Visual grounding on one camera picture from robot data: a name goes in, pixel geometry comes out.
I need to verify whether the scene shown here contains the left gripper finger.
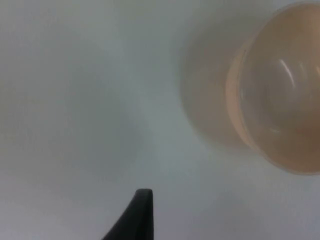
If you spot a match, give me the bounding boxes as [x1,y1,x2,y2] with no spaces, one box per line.
[101,188,155,240]

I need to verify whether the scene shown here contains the pale wooden bowl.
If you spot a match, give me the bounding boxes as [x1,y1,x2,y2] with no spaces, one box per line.
[178,1,320,176]

